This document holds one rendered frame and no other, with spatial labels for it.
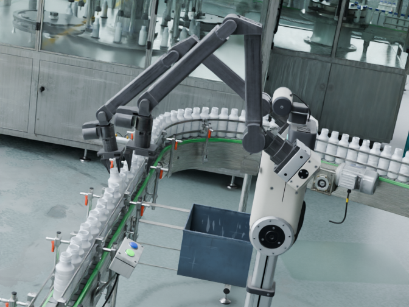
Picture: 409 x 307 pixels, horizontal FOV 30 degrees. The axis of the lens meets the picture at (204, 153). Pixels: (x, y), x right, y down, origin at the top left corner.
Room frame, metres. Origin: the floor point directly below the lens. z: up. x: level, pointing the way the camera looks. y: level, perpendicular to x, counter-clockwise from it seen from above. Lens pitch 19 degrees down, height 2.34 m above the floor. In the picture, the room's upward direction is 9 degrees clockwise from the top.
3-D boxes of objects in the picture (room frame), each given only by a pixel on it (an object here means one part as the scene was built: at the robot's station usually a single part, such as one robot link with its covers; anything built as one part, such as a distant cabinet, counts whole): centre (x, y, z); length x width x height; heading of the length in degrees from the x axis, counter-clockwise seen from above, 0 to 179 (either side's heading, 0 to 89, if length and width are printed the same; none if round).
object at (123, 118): (2.45, 0.26, 1.60); 0.12 x 0.09 x 0.12; 86
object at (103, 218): (2.62, 0.35, 1.08); 0.06 x 0.06 x 0.17
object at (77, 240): (2.33, 0.38, 1.08); 0.06 x 0.06 x 0.17
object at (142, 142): (2.45, 0.22, 1.51); 0.10 x 0.07 x 0.07; 85
